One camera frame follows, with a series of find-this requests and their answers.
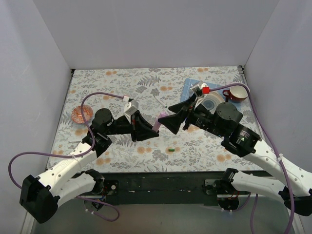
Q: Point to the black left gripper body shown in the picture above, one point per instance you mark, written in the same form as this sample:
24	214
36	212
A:
134	126

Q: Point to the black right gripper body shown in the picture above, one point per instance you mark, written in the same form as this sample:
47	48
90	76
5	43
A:
188	114

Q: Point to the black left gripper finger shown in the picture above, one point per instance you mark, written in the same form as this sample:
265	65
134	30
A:
142	136
141	125

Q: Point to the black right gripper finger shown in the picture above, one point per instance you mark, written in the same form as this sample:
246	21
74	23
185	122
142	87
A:
177	107
173	122

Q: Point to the pink highlighter pen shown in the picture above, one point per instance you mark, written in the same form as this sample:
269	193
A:
156	126

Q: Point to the white green-tipped marker pen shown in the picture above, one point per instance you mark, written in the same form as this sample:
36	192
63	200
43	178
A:
161	102

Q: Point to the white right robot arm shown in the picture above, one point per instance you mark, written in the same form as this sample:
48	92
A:
291	184

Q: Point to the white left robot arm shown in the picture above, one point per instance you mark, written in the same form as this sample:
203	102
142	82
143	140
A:
42	195

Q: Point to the blue checkered cloth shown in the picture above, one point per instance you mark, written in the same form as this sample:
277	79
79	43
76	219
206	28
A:
186	93

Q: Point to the beige blue-ringed plate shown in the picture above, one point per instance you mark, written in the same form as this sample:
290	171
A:
210	101

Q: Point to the red white mug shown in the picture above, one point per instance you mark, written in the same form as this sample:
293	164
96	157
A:
236	94

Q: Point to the red patterned small bowl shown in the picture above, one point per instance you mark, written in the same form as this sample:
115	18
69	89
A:
77	114

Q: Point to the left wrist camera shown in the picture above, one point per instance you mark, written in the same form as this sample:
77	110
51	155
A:
130	107

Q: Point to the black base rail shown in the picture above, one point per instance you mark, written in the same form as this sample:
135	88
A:
164	188

